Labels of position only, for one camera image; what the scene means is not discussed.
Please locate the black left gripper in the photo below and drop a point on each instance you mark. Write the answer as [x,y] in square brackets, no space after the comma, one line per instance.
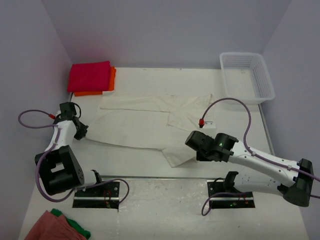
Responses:
[82,133]

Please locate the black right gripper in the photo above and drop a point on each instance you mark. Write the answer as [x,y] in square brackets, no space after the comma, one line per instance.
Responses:
[199,157]

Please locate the white t shirt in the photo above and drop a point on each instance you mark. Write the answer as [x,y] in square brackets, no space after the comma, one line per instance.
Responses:
[149,121]

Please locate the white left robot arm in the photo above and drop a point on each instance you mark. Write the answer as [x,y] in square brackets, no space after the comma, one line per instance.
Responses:
[59,169]

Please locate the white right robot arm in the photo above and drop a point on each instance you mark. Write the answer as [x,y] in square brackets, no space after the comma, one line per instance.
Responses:
[269,174]

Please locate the folded pink t shirt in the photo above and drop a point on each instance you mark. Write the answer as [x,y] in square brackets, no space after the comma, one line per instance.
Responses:
[89,77]

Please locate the folded orange t shirt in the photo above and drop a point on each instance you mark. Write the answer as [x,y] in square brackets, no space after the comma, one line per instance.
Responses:
[111,85]

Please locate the white plastic basket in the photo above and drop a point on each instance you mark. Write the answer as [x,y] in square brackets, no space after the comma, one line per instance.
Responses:
[246,77]

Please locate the salmon pink cloth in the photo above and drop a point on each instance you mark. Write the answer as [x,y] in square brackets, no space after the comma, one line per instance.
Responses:
[51,227]

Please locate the green cloth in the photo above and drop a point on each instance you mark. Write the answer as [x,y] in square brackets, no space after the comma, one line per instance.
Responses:
[72,223]

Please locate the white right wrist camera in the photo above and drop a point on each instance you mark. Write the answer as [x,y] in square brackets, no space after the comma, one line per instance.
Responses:
[207,127]

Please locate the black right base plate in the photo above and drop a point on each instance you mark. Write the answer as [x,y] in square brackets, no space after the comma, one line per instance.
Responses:
[226,201]

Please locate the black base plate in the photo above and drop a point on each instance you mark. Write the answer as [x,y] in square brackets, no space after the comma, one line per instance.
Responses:
[101,197]
[226,201]

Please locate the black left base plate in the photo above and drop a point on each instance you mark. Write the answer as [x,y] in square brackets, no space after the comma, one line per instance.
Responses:
[101,197]

